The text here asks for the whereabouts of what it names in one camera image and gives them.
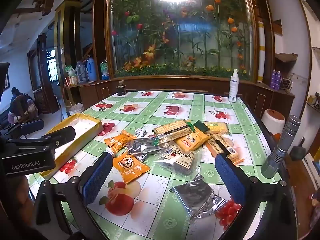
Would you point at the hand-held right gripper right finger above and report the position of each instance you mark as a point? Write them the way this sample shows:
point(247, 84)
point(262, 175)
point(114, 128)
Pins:
point(230, 180)

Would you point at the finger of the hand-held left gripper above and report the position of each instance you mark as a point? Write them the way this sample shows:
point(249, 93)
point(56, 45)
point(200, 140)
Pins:
point(61, 135)

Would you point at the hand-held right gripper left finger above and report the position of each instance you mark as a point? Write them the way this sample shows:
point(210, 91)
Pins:
point(97, 180)

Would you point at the yellow cardboard box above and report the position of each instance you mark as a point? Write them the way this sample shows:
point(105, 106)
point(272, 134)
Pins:
point(86, 126)

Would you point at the small orange snack packet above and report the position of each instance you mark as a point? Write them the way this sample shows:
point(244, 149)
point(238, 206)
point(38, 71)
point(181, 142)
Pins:
point(120, 140)

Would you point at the black and white candy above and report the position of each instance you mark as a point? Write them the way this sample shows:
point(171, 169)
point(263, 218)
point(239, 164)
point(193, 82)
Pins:
point(142, 158)
point(140, 132)

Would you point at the yellow label cracker pack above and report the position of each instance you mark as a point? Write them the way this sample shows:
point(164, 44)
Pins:
point(217, 128)

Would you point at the dark green snack packet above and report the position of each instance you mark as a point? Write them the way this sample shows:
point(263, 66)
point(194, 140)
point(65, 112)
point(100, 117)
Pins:
point(202, 126)

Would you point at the person's left forearm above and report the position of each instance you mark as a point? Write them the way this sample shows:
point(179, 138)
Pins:
point(18, 195)

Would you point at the white plastic bucket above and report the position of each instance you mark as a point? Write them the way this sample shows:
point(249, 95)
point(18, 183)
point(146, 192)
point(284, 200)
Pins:
point(75, 110)

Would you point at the orange stripe cracker pack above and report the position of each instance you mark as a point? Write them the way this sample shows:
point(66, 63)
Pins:
point(222, 148)

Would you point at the orange snack packet round logo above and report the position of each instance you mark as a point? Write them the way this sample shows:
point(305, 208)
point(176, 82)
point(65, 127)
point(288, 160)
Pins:
point(130, 168)

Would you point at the crumpled silver foil packet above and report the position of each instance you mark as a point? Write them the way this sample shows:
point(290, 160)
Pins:
point(197, 195)

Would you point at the large orange biscuit packet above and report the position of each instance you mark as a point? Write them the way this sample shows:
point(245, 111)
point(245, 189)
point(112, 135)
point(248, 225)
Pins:
point(192, 142)

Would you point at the clear dried plum packet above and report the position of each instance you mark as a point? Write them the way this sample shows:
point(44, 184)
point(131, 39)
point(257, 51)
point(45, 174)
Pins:
point(180, 160)

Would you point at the flat silver foil packet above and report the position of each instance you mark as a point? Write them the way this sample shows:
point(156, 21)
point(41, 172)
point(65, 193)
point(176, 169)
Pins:
point(145, 147)

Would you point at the silver flashlight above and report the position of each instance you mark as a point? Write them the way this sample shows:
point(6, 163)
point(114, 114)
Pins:
point(280, 150)

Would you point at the green and white bag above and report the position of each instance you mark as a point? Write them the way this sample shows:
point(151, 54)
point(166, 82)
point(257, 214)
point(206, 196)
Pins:
point(70, 71)

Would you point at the clear water jug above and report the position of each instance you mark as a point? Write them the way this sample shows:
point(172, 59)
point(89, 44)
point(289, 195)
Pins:
point(80, 71)

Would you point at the white and orange stool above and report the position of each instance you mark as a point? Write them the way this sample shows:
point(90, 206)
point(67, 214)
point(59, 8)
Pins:
point(271, 122)

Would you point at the blue thermos jug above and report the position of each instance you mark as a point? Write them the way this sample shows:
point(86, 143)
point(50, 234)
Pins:
point(91, 68)

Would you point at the small dark bottle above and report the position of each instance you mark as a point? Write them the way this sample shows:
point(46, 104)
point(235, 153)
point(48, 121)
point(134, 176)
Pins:
point(121, 90)

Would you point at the long clear cracker pack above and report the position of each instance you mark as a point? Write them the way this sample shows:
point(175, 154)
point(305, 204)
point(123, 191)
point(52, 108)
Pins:
point(172, 130)

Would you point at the green plastic bag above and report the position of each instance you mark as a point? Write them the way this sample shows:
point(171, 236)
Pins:
point(104, 70)

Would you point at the white spray bottle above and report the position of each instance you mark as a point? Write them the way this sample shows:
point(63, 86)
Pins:
point(233, 87)

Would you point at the fruit print tablecloth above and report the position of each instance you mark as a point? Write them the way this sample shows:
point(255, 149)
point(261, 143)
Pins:
point(160, 105)

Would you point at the rolled white yellow poster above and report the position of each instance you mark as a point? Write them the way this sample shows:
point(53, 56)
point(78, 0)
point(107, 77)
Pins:
point(261, 52)

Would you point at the glass artificial flower display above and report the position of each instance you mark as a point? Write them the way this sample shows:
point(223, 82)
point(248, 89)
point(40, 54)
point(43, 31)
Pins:
point(180, 30)

